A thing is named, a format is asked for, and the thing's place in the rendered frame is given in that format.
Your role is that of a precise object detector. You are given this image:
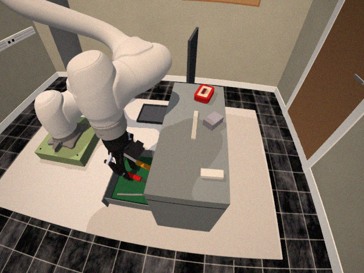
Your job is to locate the black flat panel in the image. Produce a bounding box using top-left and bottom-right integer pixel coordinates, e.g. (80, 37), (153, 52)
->
(186, 27), (198, 84)

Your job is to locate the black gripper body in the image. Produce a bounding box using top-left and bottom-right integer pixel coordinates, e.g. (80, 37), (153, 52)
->
(102, 130), (129, 157)

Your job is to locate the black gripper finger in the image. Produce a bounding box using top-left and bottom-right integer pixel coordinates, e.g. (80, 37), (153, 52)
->
(104, 149), (131, 181)
(127, 132), (137, 170)

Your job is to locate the orange cylinder with yellow end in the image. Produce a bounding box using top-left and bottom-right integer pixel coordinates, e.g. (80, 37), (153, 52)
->
(135, 160), (151, 170)

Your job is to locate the grey tool chest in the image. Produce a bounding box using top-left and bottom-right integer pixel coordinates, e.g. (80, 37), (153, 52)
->
(102, 82), (230, 232)

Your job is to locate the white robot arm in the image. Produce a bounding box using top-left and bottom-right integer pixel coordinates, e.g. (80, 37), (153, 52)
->
(0, 0), (172, 152)

